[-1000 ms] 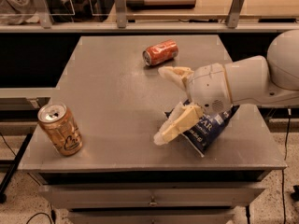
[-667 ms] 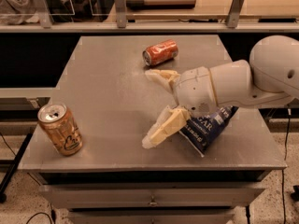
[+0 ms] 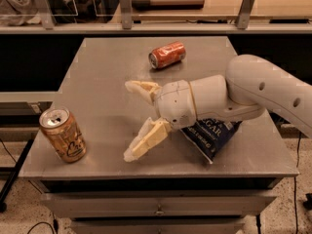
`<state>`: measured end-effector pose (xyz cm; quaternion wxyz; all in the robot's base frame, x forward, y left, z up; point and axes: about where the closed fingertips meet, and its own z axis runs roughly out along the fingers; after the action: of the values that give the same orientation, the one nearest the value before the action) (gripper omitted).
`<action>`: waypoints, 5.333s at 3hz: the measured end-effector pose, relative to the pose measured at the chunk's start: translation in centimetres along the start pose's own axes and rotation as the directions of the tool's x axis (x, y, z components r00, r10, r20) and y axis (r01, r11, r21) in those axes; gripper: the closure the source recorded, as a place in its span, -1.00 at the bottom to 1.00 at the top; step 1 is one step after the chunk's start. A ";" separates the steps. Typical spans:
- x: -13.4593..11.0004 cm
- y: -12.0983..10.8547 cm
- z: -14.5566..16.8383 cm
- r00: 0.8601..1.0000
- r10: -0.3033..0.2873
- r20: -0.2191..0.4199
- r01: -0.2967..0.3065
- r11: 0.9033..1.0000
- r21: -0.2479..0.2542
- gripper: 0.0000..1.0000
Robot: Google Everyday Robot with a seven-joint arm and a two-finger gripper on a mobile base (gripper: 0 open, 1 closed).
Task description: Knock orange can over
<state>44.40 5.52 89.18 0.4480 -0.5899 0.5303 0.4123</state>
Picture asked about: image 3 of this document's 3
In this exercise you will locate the red soda can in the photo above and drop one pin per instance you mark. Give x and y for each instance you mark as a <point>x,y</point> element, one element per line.
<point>164,56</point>

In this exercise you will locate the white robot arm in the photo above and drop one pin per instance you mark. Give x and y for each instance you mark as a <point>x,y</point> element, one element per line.
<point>249,86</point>

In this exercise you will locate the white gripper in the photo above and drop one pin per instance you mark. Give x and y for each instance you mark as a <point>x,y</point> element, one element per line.
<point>175,103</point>

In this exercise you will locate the metal bracket middle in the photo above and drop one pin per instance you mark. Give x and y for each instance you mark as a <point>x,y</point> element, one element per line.
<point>126,13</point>

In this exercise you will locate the grey metal drawer cabinet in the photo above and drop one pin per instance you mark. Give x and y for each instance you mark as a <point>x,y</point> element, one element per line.
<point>158,212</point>

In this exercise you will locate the black stand leg left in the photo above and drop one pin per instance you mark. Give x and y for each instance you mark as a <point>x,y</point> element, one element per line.
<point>12,172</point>

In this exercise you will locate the blue potato chips bag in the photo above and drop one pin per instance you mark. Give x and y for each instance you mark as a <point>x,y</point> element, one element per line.
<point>210,135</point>

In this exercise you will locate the grey cloth behind glass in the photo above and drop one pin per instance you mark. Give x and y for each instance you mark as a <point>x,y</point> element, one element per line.
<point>19,12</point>

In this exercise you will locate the gold orange soda can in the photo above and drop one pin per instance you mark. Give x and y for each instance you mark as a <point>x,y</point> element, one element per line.
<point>60,127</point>

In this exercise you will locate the metal bracket left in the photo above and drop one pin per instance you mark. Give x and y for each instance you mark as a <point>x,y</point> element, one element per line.
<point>45,14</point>

